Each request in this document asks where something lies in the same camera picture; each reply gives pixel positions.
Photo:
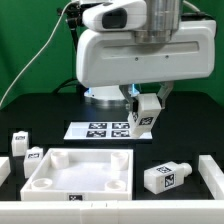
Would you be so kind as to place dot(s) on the white wall block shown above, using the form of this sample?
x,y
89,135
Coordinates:
x,y
212,176
4,169

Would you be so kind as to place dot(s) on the white base tag plate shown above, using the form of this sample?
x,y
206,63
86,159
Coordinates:
x,y
98,130

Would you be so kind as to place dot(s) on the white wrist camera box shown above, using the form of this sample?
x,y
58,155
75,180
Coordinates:
x,y
116,15

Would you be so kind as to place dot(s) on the white left wall block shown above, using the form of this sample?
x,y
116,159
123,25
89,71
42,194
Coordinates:
x,y
4,169

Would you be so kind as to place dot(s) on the white front wall fixture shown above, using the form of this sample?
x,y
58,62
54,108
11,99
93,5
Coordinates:
x,y
122,212

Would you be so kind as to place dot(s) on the white square tabletop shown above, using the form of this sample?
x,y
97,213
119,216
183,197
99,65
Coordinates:
x,y
66,174

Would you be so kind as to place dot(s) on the black camera stand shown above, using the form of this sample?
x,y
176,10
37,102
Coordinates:
x,y
73,20

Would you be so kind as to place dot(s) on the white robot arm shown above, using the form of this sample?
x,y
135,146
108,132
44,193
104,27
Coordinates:
x,y
143,41

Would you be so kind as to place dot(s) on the white right wall block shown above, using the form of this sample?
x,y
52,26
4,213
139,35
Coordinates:
x,y
212,176

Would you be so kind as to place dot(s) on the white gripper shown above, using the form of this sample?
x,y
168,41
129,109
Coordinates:
x,y
114,58

